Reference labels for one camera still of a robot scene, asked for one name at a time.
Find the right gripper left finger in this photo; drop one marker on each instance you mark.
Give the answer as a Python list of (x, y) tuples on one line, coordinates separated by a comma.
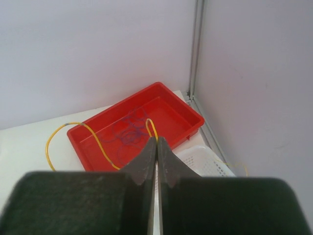
[(85, 203)]

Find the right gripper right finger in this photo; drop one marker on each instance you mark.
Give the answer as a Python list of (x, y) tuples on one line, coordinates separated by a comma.
[(190, 204)]

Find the white perforated basket right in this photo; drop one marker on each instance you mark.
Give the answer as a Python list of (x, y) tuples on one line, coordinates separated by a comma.
[(202, 160)]

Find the red plastic tray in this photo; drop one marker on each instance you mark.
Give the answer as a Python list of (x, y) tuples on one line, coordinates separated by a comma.
[(110, 139)]

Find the right frame post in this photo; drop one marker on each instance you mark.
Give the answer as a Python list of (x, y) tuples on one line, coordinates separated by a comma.
[(194, 79)]

